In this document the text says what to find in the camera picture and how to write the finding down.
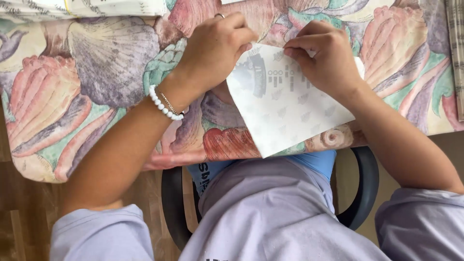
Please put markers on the person's left hand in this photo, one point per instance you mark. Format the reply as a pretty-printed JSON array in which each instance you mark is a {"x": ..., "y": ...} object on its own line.
[{"x": 206, "y": 58}]

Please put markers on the person's right hand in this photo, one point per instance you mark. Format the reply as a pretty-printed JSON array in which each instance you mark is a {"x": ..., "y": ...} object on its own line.
[{"x": 330, "y": 61}]

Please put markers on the white printed paper sheet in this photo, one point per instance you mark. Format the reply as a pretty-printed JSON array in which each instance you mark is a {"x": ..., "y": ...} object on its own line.
[{"x": 286, "y": 116}]

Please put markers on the blue printed garment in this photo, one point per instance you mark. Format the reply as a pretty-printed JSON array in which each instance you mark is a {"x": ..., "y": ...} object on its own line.
[{"x": 315, "y": 163}]

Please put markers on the stack of patterned paper sheets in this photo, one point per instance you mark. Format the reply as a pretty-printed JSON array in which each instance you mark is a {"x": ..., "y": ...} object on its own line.
[{"x": 108, "y": 7}]

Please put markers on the seashell pattern tablecloth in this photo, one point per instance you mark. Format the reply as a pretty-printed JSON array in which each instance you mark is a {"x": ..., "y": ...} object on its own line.
[{"x": 90, "y": 72}]

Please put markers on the folded newspaper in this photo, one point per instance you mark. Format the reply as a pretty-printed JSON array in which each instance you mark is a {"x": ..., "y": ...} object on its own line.
[{"x": 457, "y": 54}]

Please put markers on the black chair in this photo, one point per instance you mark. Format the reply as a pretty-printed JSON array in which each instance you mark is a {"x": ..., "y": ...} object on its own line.
[{"x": 174, "y": 206}]

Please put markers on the lavender shirt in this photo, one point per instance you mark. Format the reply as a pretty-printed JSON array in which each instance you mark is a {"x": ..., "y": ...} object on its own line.
[{"x": 272, "y": 217}]

